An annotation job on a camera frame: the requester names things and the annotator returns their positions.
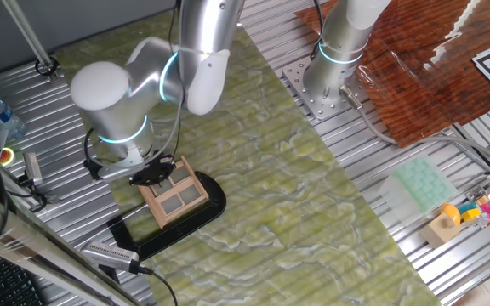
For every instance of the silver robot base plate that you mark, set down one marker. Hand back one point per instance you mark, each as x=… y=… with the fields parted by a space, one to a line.
x=313 y=106

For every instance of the small silver camera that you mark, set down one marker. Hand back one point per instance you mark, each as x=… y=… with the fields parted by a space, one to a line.
x=32 y=168

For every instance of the red emergency stop button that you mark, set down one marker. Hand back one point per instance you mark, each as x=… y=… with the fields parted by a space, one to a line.
x=7 y=156

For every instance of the brown wood grain mat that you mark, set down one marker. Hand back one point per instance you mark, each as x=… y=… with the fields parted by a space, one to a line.
x=398 y=85

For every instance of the small tan toy block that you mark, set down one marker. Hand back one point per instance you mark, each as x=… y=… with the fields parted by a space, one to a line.
x=482 y=200

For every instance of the wooden miniature window frame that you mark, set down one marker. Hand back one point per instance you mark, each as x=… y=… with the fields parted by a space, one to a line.
x=172 y=205

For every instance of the silver desk frame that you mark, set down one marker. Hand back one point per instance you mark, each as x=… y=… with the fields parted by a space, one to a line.
x=49 y=259

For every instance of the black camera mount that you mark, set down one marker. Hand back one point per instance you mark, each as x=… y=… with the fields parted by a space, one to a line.
x=36 y=197

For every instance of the silver camera pole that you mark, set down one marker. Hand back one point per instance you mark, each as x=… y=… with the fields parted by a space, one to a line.
x=26 y=34

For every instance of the tan wooden block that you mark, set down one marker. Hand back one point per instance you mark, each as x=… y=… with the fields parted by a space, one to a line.
x=438 y=231

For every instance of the pink toy block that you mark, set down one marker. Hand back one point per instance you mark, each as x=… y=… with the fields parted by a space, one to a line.
x=488 y=210

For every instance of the orange toy egg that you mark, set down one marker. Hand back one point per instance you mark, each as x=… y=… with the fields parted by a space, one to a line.
x=452 y=212

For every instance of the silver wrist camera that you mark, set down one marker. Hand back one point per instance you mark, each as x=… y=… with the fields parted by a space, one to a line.
x=117 y=173

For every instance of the yellow toy block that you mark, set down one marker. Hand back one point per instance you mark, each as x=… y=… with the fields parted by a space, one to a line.
x=471 y=216

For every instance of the black metal C-clamp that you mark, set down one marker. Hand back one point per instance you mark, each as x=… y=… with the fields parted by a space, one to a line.
x=204 y=212

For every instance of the teal toy block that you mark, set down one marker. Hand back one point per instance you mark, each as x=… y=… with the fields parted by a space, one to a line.
x=468 y=207

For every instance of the large silver camera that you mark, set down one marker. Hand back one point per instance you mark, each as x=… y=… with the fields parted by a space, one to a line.
x=109 y=256

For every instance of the translucent green plastic tray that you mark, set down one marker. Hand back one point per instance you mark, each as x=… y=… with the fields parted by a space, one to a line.
x=419 y=187

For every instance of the wooden sliding window sash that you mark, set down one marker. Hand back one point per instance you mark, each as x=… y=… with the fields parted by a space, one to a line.
x=181 y=175

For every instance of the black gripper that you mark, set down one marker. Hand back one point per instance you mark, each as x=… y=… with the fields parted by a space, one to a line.
x=153 y=169

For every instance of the clear water bottle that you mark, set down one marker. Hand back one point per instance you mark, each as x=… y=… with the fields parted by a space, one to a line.
x=2 y=117

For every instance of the green marble pattern mat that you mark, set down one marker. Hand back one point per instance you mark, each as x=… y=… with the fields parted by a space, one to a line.
x=292 y=212

